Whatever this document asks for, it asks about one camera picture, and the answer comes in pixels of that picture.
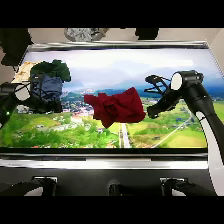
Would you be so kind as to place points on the grey patterned garment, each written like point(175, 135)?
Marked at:
point(83, 34)

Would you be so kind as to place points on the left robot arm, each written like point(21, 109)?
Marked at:
point(7, 96)

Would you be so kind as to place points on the dark green garment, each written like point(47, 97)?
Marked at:
point(55, 70)

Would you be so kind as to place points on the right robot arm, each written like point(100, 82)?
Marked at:
point(203, 103)

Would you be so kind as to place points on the person's legs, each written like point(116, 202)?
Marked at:
point(146, 32)

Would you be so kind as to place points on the red T-shirt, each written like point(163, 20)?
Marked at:
point(121, 105)

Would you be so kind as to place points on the silver frame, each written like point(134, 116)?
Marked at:
point(100, 164)

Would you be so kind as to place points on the cream garment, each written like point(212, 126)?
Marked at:
point(23, 71)

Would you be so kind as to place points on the black garment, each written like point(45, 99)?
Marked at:
point(13, 45)

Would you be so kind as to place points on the blue garment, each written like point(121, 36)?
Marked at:
point(53, 85)

